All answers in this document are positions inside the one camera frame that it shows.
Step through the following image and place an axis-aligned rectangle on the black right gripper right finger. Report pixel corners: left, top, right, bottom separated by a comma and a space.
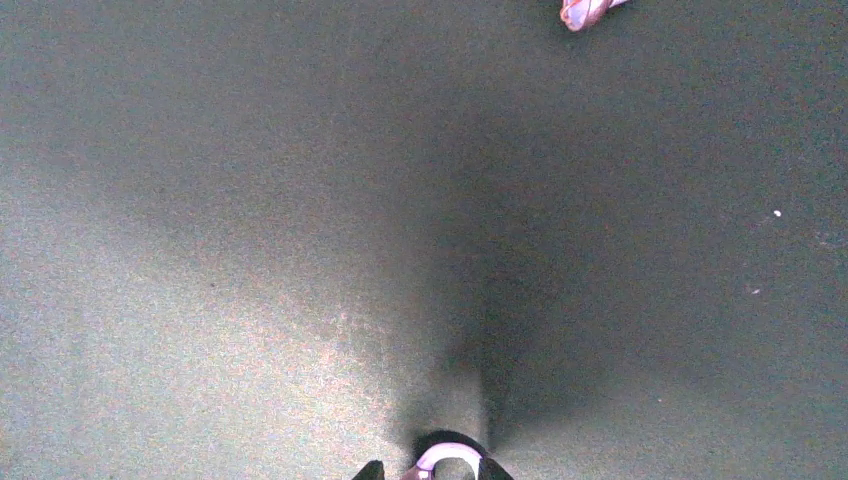
477, 457, 514, 480

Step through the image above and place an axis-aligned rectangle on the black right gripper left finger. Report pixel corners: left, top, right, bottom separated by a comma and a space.
352, 460, 385, 480

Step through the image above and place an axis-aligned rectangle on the lilac earbud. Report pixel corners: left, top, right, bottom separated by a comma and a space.
559, 0, 628, 32
400, 442, 485, 480

